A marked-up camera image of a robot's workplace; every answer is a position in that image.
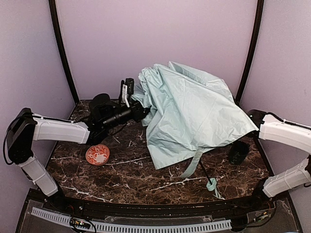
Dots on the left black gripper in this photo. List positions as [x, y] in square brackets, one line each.
[139, 110]

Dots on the mint green folding umbrella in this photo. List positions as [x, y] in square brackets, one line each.
[190, 112]

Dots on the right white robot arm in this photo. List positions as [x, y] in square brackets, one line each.
[288, 147]

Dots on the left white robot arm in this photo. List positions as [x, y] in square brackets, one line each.
[104, 115]

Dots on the orange patterned ceramic bowl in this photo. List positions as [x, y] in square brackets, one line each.
[98, 155]

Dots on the dark green ceramic cup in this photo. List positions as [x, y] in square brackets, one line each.
[238, 152]

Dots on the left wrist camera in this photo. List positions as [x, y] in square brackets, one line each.
[127, 89]

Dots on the white slotted cable duct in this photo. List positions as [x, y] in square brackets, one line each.
[127, 226]

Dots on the left black frame post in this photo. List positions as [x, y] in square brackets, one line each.
[61, 50]

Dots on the black frame post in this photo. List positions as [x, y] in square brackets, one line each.
[251, 50]
[61, 50]

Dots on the black front table rail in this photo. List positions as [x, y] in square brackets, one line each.
[234, 208]

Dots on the right black frame post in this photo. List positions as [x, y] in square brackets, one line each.
[251, 50]

